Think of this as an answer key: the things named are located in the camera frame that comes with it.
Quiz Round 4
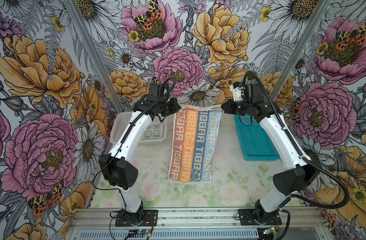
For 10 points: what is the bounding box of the blue and cream towel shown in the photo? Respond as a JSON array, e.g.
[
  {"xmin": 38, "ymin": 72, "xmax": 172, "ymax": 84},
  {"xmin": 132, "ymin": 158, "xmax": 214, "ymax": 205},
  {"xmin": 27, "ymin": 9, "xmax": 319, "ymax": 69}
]
[{"xmin": 141, "ymin": 124, "xmax": 164, "ymax": 140}]

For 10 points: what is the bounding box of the white plastic basket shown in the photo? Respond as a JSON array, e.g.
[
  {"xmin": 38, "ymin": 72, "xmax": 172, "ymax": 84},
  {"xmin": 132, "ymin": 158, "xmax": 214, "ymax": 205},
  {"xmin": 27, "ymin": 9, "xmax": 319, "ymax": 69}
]
[{"xmin": 110, "ymin": 112, "xmax": 168, "ymax": 146}]

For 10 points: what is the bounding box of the teal plastic basket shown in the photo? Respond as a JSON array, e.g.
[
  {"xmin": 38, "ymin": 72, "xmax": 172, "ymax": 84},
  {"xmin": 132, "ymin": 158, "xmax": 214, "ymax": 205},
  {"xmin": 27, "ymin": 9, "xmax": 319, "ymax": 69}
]
[{"xmin": 234, "ymin": 115, "xmax": 280, "ymax": 161}]

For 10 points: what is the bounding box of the pink and cream towel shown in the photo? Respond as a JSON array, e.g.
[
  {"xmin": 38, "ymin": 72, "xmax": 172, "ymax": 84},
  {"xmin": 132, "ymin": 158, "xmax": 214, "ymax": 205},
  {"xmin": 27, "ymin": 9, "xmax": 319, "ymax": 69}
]
[{"xmin": 168, "ymin": 107, "xmax": 221, "ymax": 184}]

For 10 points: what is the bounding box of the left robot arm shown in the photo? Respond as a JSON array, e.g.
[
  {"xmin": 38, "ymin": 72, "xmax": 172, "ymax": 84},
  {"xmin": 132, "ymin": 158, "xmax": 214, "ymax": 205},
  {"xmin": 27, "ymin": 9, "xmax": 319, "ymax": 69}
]
[{"xmin": 99, "ymin": 78, "xmax": 181, "ymax": 226}]

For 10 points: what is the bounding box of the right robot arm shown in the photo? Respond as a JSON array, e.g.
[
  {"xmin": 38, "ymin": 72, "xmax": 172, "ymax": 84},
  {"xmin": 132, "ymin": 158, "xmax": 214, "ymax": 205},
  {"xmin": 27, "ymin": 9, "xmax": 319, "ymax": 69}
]
[{"xmin": 221, "ymin": 83, "xmax": 319, "ymax": 225}]

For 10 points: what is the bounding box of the green circuit board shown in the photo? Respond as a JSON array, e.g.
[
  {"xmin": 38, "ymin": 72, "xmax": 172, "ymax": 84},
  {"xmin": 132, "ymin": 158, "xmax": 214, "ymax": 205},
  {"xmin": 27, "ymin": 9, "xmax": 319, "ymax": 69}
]
[{"xmin": 129, "ymin": 229, "xmax": 151, "ymax": 236}]

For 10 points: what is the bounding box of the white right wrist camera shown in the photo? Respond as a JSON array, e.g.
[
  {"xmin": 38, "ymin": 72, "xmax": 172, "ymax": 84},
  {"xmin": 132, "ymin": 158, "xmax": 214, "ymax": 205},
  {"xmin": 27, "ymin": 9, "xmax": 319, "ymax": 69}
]
[{"xmin": 229, "ymin": 82, "xmax": 243, "ymax": 102}]

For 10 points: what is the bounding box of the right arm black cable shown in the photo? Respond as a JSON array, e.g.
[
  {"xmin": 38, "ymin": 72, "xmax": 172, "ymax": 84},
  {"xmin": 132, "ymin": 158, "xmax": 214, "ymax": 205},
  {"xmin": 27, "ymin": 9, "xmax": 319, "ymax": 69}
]
[{"xmin": 242, "ymin": 70, "xmax": 350, "ymax": 240}]

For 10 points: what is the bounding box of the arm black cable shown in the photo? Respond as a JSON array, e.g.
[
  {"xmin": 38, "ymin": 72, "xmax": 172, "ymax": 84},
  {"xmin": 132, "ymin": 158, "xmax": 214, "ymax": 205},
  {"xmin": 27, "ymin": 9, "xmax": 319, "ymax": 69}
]
[
  {"xmin": 242, "ymin": 70, "xmax": 350, "ymax": 240},
  {"xmin": 92, "ymin": 76, "xmax": 178, "ymax": 240}
]

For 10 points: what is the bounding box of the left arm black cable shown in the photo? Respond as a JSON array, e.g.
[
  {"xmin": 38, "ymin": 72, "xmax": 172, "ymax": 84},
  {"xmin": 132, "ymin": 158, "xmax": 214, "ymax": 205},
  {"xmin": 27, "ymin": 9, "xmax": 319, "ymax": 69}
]
[{"xmin": 92, "ymin": 76, "xmax": 178, "ymax": 240}]

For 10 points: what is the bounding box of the right aluminium corner post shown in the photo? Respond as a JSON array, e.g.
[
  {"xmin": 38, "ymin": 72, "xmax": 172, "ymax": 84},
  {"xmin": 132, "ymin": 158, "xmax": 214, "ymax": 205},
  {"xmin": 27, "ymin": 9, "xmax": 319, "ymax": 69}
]
[{"xmin": 270, "ymin": 0, "xmax": 331, "ymax": 100}]

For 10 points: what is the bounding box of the aluminium corner post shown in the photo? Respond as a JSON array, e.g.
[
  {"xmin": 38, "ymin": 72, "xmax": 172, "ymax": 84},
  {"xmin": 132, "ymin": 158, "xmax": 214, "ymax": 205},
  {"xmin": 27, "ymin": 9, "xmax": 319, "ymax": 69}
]
[
  {"xmin": 270, "ymin": 0, "xmax": 331, "ymax": 100},
  {"xmin": 65, "ymin": 1, "xmax": 124, "ymax": 113}
]

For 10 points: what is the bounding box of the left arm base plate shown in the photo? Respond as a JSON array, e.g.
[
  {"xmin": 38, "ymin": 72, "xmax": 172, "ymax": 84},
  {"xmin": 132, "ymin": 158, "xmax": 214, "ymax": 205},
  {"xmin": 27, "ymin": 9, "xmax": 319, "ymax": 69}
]
[{"xmin": 115, "ymin": 209, "xmax": 159, "ymax": 227}]

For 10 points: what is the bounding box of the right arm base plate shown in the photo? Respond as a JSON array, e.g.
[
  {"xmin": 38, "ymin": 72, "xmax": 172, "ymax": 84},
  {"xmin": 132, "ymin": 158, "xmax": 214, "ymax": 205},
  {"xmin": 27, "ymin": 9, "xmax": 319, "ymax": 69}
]
[{"xmin": 236, "ymin": 209, "xmax": 282, "ymax": 226}]

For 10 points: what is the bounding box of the aluminium front rail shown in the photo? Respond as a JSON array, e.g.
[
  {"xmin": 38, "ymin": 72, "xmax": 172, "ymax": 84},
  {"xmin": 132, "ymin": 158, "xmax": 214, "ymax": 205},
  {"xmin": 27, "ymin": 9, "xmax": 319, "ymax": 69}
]
[{"xmin": 67, "ymin": 207, "xmax": 333, "ymax": 240}]

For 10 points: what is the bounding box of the left aluminium corner post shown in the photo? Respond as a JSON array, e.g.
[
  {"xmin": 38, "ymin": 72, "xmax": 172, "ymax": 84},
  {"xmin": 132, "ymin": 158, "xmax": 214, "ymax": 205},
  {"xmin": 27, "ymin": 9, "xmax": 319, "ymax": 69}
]
[{"xmin": 65, "ymin": 1, "xmax": 124, "ymax": 113}]

